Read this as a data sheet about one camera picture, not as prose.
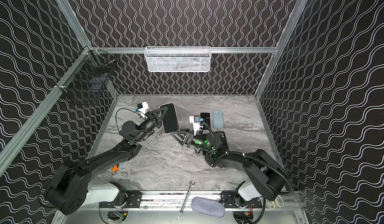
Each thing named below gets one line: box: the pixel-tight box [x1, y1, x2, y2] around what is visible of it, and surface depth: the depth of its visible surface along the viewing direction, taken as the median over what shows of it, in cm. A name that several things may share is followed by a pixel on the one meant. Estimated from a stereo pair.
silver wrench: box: [177, 180, 196, 218], surface depth 75 cm
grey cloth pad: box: [191, 196, 225, 218], surface depth 72 cm
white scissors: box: [266, 194, 284, 209], surface depth 75 cm
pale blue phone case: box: [212, 110, 225, 129], surface depth 112 cm
